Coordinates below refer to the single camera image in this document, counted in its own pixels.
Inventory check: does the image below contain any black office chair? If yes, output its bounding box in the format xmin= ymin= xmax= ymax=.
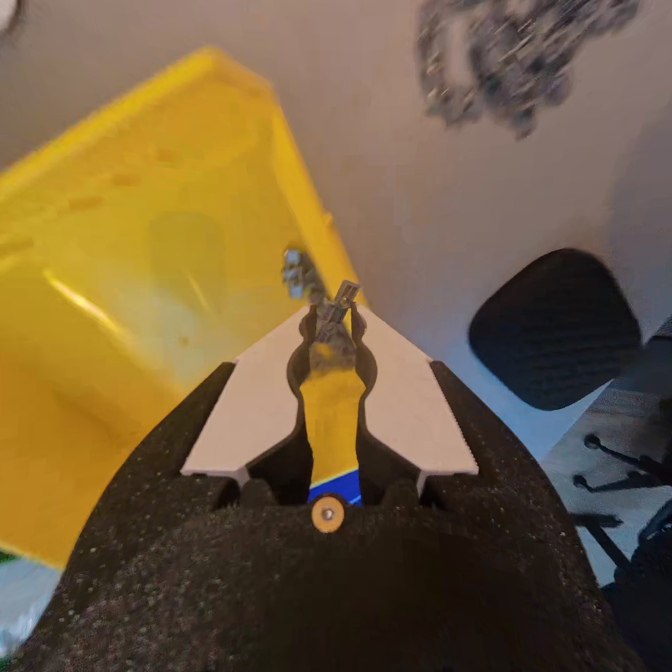
xmin=572 ymin=315 xmax=672 ymax=672

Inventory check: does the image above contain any grey plastic track link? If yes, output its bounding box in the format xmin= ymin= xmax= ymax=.
xmin=310 ymin=281 xmax=364 ymax=375

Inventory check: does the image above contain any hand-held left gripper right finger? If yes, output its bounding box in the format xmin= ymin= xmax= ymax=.
xmin=349 ymin=303 xmax=480 ymax=484

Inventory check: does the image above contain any clear plastic bag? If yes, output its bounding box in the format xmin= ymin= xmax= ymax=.
xmin=0 ymin=556 xmax=65 ymax=657

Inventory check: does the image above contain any blue plastic bin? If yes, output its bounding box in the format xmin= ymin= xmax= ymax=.
xmin=307 ymin=470 xmax=363 ymax=508

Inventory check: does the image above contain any yellow plastic bin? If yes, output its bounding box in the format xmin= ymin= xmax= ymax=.
xmin=0 ymin=46 xmax=369 ymax=571

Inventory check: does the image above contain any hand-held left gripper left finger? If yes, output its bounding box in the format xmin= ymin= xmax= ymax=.
xmin=181 ymin=304 xmax=317 ymax=484

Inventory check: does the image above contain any grey desk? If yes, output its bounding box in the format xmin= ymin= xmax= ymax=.
xmin=0 ymin=0 xmax=672 ymax=463

